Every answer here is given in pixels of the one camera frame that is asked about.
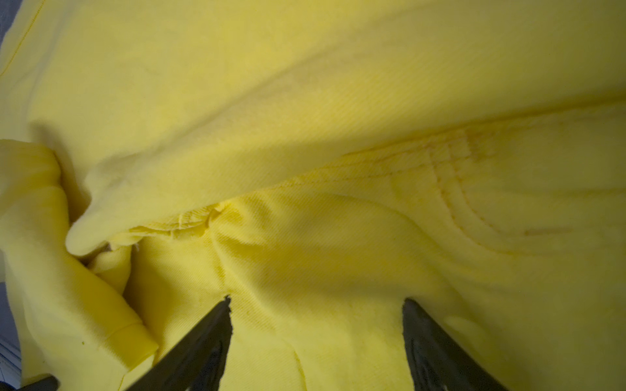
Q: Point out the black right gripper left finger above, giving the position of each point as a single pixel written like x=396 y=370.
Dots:
x=198 y=361

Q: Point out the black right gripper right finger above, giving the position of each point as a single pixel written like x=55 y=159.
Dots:
x=436 y=361

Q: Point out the yellow trousers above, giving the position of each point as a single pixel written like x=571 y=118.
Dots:
x=316 y=163

